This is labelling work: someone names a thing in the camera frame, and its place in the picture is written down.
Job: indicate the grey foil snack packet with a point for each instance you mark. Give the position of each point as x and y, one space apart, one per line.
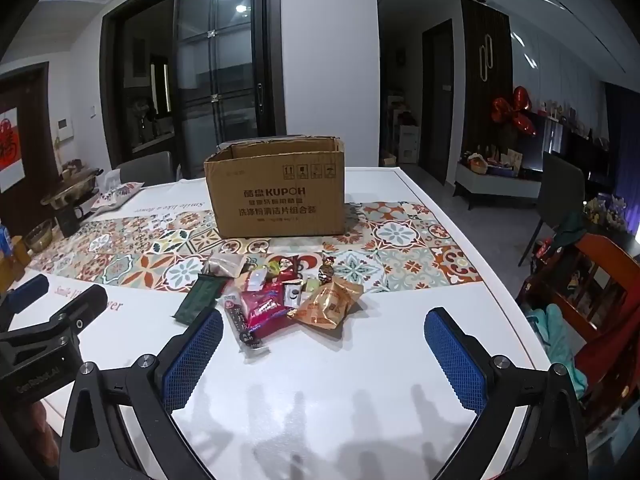
225 264

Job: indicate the black mug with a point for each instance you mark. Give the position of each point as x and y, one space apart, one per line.
70 219

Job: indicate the metal hot pot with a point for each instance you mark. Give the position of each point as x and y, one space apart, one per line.
70 187

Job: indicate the dark green snack packet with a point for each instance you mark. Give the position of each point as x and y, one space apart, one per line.
197 297

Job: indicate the patterned tile table runner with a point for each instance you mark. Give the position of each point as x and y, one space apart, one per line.
400 240

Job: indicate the glass bowl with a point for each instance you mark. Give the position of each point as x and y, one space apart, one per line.
39 236

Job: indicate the white low cabinet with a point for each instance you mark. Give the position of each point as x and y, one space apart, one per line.
497 185

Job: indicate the small white snack packet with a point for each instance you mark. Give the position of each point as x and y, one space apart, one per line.
292 296

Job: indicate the small white purple candy packet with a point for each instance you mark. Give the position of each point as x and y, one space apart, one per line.
257 278

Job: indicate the grey dining chair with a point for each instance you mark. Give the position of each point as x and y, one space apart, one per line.
145 166

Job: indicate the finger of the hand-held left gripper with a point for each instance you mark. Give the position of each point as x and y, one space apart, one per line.
29 290
90 305

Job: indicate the teal cloth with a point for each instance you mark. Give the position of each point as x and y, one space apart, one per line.
555 330

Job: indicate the red heart balloons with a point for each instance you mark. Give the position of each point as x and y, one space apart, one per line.
515 112

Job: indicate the dark framed glass sliding door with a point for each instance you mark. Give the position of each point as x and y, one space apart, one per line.
220 70

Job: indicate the red yellow printed snack packet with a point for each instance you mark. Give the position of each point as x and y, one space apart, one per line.
282 265

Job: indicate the dark dining chair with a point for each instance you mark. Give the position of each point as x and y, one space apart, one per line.
562 185

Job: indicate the black strip snack packet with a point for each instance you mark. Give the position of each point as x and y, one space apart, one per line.
245 332

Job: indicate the purple curtain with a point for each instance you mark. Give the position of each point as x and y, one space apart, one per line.
625 150

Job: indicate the orange wooden chair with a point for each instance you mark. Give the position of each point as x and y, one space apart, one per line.
595 280

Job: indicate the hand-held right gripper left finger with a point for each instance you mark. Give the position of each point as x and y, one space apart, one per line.
192 360

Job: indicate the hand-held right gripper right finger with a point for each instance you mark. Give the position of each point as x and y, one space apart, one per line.
455 360

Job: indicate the round red gold candy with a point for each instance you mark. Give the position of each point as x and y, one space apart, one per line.
328 267

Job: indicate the brown cardboard box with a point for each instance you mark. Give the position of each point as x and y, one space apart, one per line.
277 195

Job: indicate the white clip-shaped wall ornament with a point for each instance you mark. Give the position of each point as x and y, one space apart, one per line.
486 57

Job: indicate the white floor box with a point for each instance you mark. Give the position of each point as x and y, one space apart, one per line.
409 144

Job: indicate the flower bouquet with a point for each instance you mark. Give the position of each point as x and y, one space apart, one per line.
606 212

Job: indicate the red white wall poster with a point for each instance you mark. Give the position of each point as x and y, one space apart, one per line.
10 150

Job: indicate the patterned tissue pouch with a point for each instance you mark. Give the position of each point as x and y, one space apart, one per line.
117 195

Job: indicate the white wall panel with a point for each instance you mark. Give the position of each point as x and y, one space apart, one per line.
64 129

